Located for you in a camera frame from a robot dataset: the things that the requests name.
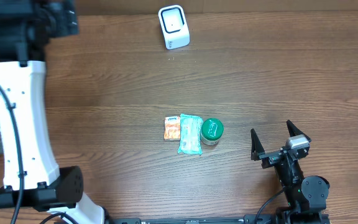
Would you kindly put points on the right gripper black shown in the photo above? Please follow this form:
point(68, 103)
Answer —
point(258, 151)

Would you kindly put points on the green lid jar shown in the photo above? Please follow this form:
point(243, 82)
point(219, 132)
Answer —
point(211, 131)

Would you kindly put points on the teal tissue packet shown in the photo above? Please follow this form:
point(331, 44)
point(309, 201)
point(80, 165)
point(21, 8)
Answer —
point(190, 128)

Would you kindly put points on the orange snack packet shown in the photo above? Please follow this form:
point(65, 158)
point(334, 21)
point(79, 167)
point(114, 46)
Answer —
point(172, 128)

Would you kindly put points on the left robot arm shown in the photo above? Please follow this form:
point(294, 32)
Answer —
point(32, 177)

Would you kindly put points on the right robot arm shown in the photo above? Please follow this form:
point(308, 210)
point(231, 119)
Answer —
point(306, 196)

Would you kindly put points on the white barcode scanner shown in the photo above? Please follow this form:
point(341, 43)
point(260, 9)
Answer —
point(174, 27)

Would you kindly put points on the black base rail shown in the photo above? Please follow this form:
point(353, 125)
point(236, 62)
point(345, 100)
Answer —
point(191, 220)

